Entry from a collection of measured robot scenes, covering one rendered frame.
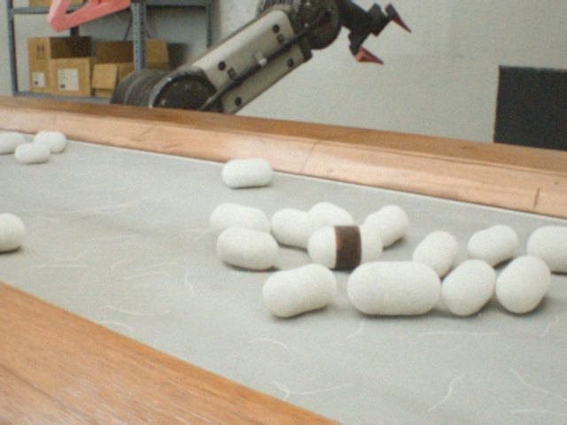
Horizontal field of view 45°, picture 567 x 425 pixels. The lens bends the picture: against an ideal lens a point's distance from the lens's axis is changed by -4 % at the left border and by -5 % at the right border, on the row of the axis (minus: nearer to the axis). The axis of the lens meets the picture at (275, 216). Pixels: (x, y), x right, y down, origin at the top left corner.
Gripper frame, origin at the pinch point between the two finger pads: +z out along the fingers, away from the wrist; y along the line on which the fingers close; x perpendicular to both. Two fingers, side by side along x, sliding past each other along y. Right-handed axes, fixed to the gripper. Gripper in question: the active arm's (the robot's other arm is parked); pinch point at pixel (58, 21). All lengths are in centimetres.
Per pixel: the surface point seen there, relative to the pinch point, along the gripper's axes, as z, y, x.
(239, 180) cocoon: 9.6, 24.8, 7.3
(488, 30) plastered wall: -151, -37, 123
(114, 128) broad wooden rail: 2.7, 1.3, 11.5
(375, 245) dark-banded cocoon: 16.2, 40.8, 1.4
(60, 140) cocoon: 8.0, 1.4, 7.6
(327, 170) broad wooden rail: 4.3, 27.3, 11.7
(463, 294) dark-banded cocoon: 19, 47, 0
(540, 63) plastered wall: -144, -18, 131
